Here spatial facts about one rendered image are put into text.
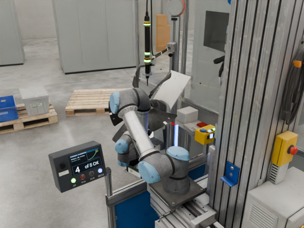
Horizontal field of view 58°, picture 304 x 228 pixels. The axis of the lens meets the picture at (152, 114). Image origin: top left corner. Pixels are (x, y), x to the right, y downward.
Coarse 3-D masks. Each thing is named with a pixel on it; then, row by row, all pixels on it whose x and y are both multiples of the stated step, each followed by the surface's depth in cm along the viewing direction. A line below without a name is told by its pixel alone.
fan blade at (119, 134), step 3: (123, 123) 214; (123, 126) 213; (120, 129) 213; (123, 129) 212; (117, 132) 213; (120, 132) 212; (114, 135) 213; (117, 135) 212; (120, 135) 211; (114, 138) 212; (117, 138) 212; (114, 141) 212; (132, 144) 208; (129, 147) 208; (132, 147) 207
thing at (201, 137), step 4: (200, 128) 205; (204, 128) 205; (208, 128) 205; (212, 128) 205; (196, 132) 203; (200, 132) 200; (204, 132) 199; (212, 132) 200; (196, 136) 204; (200, 136) 200; (204, 136) 197; (196, 140) 205; (200, 140) 201; (204, 140) 198; (208, 140) 201; (212, 140) 204; (204, 144) 200
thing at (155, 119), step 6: (150, 114) 202; (156, 114) 201; (162, 114) 201; (168, 114) 200; (174, 114) 199; (150, 120) 197; (156, 120) 196; (162, 120) 195; (168, 120) 194; (150, 126) 194; (156, 126) 192; (162, 126) 191
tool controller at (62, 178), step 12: (84, 144) 152; (96, 144) 148; (48, 156) 143; (60, 156) 138; (72, 156) 140; (84, 156) 144; (96, 156) 148; (60, 168) 138; (84, 168) 145; (96, 168) 149; (60, 180) 138; (84, 180) 145
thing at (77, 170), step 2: (78, 164) 143; (80, 164) 143; (72, 166) 141; (74, 166) 142; (76, 166) 142; (78, 166) 143; (80, 166) 143; (72, 168) 141; (74, 168) 142; (76, 168) 142; (78, 168) 143; (80, 168) 143; (72, 170) 141; (74, 170) 142; (76, 170) 142; (78, 170) 143; (80, 170) 143; (74, 172) 142; (76, 172) 142; (78, 172) 143; (80, 172) 144; (74, 174) 142; (76, 174) 143
